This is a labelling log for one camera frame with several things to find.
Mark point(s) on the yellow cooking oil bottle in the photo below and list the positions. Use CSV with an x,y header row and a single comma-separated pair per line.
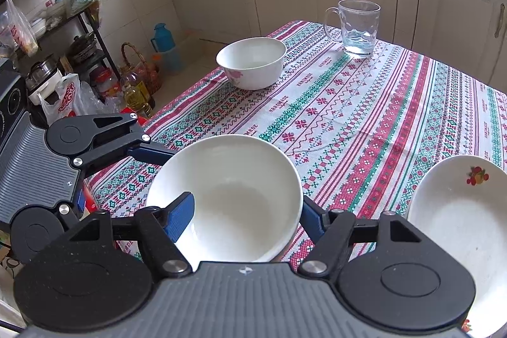
x,y
136,96

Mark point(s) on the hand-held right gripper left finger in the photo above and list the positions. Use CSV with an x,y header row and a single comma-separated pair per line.
x,y
180,217

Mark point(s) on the patterned red green tablecloth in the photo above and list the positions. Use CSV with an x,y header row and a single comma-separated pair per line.
x,y
356,116

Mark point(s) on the dark cooking pot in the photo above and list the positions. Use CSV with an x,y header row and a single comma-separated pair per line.
x,y
81,47

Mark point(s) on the blue plastic jug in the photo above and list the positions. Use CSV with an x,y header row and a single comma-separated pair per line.
x,y
166,53

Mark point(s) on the plain white bowl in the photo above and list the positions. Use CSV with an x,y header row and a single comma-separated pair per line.
x,y
237,179

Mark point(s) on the red box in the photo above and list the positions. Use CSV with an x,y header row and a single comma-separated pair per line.
x,y
89,201

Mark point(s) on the clear glass mug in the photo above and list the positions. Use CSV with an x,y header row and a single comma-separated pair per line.
x,y
358,29

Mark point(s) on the clear plastic bag red print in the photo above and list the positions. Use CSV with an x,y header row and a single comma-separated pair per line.
x,y
19,33

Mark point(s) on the white electric cooker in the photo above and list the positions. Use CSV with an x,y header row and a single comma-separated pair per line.
x,y
43,78

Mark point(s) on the wicker basket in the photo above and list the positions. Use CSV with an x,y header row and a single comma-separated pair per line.
x,y
152,80

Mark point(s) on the white plastic bag red print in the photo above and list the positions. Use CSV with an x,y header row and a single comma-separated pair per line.
x,y
65,100

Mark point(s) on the white deep plate fruit print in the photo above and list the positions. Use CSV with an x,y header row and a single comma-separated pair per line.
x,y
455,243

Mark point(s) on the white bowl pink flower print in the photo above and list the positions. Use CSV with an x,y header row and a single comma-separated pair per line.
x,y
253,53

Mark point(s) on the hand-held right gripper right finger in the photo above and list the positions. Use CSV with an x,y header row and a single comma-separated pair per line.
x,y
313,221

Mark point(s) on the red-lidded jar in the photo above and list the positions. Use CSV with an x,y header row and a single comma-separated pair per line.
x,y
103,78

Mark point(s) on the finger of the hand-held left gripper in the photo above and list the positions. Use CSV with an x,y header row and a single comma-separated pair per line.
x,y
81,199
150,155

